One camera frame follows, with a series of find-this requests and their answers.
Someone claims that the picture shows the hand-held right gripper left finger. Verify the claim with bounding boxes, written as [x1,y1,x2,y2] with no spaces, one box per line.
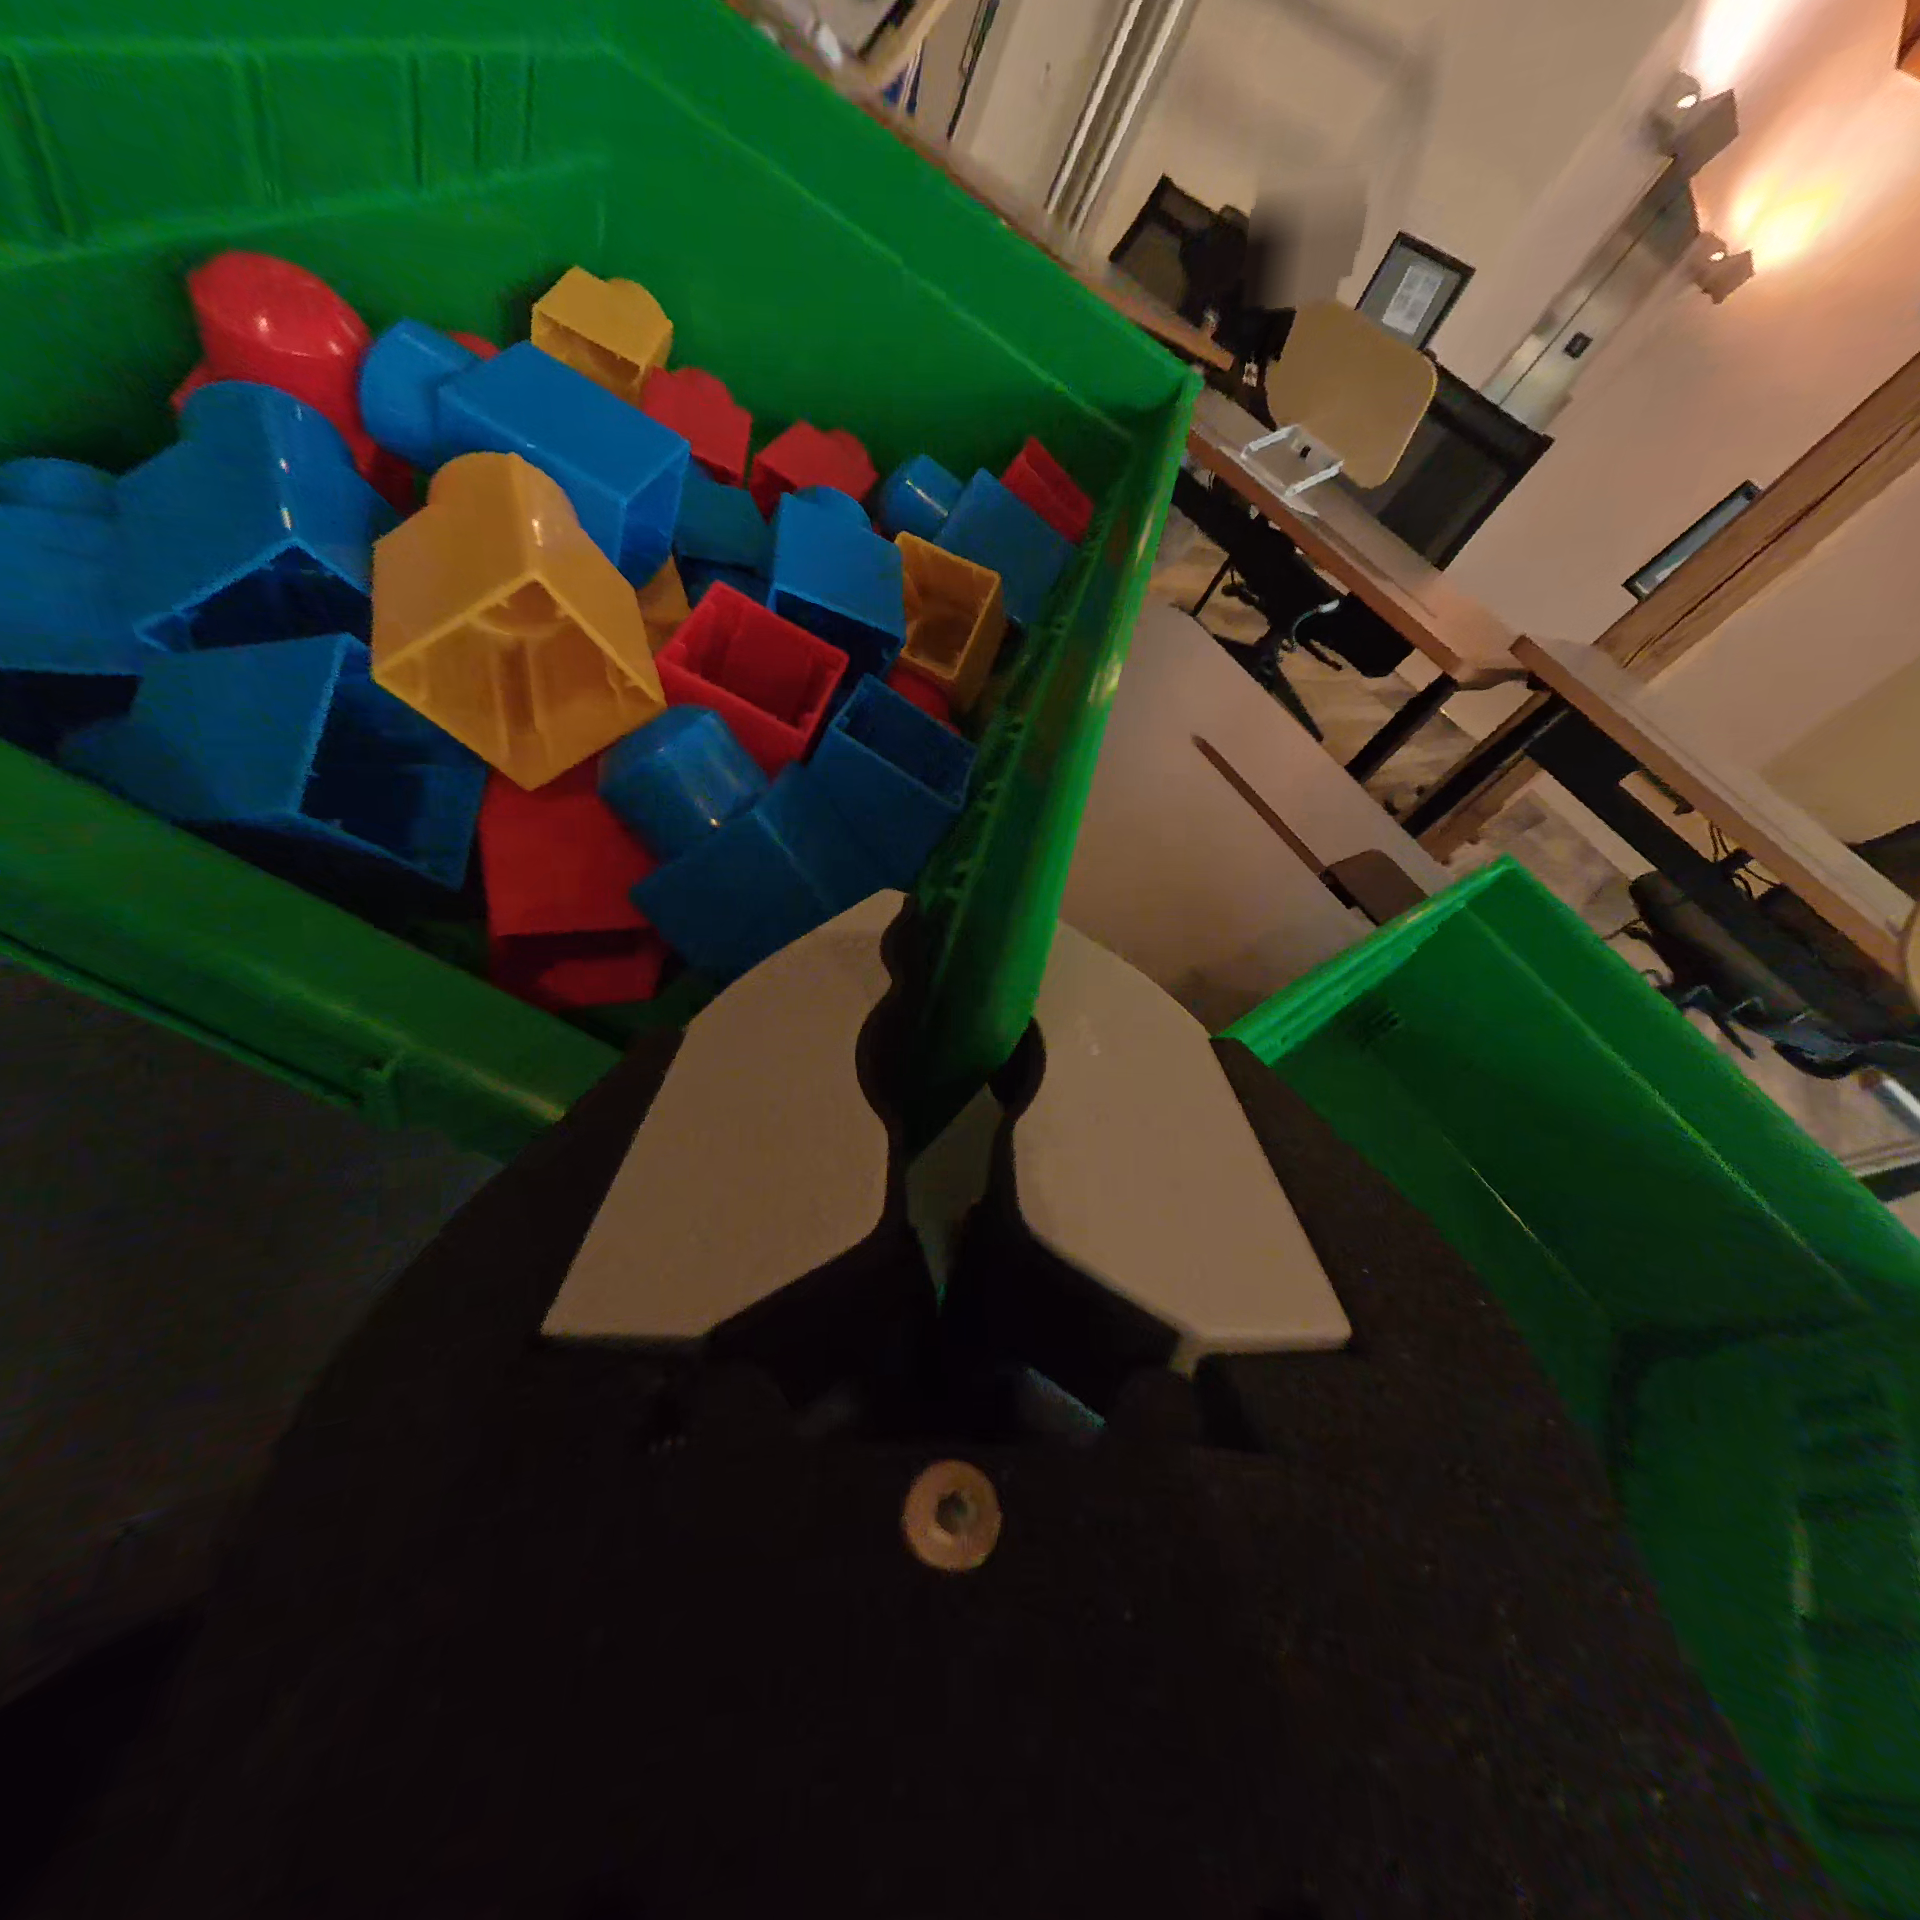
[539,886,911,1346]

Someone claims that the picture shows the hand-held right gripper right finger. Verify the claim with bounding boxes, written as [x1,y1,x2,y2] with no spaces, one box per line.
[989,921,1353,1378]

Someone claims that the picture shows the green plastic bin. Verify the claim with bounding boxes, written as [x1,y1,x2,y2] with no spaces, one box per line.
[1219,855,1920,1920]
[0,0,1204,1164]

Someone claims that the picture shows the pile of coloured toy blocks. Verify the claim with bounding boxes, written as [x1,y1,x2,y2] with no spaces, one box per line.
[0,252,1096,1010]

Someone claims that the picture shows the black textured mat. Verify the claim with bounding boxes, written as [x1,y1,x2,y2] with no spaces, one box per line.
[0,961,496,1695]

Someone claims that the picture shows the black office chair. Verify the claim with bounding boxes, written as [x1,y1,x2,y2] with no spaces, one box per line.
[1628,861,1920,1085]
[1197,510,1356,695]

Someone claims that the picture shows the wooden desk black legs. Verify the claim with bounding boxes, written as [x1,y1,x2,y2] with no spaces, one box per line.
[1505,637,1920,975]
[1183,427,1535,785]

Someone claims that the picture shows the clear acrylic sign holder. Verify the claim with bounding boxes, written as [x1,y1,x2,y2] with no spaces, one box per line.
[1238,427,1347,501]

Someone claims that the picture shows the rounded wooden board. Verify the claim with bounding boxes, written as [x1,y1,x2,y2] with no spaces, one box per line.
[1276,300,1439,492]

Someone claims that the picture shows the long wooden desk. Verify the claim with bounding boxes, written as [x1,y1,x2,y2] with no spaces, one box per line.
[839,66,1233,370]

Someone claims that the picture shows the black computer monitor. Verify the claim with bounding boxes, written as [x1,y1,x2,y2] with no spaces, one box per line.
[1110,177,1256,326]

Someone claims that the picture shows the laminated instruction sheet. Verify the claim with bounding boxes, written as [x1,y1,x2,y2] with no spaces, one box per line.
[853,0,995,110]

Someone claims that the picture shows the black desk cable hatch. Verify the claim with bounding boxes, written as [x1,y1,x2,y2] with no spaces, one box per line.
[1318,849,1430,926]

